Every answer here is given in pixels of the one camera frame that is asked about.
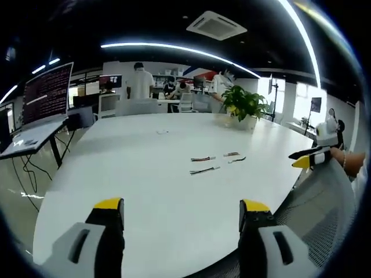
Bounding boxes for ceiling air conditioner vent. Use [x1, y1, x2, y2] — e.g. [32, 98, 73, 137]
[185, 10, 248, 42]

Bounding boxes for grey mesh office chair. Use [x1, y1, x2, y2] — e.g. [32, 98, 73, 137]
[274, 158, 358, 269]

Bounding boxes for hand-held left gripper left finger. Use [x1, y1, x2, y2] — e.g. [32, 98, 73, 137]
[42, 197, 126, 278]

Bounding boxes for white office chair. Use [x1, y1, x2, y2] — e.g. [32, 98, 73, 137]
[97, 93, 122, 119]
[177, 92, 194, 113]
[115, 98, 159, 117]

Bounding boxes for black floor cables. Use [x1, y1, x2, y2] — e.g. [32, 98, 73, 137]
[10, 136, 73, 210]

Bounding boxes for long ceiling light strip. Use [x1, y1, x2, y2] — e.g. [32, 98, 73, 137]
[100, 42, 261, 79]
[278, 0, 322, 88]

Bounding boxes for black monitor stand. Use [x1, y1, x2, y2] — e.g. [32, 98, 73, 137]
[267, 74, 279, 122]

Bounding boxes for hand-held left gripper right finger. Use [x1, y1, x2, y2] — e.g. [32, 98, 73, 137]
[238, 199, 316, 278]

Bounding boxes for green potted plant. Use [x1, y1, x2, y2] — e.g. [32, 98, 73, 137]
[221, 85, 270, 131]

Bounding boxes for short ceiling light strip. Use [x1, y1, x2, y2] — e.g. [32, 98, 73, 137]
[31, 57, 61, 74]
[0, 83, 19, 104]

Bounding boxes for large computer monitor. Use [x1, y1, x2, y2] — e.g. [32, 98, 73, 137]
[21, 61, 74, 127]

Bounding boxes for white side desk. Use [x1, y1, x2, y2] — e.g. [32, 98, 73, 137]
[0, 119, 70, 169]

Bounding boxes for screen on tripod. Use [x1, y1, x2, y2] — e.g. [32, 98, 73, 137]
[304, 97, 322, 136]

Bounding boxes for background computer monitor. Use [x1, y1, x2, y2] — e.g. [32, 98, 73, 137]
[99, 74, 123, 90]

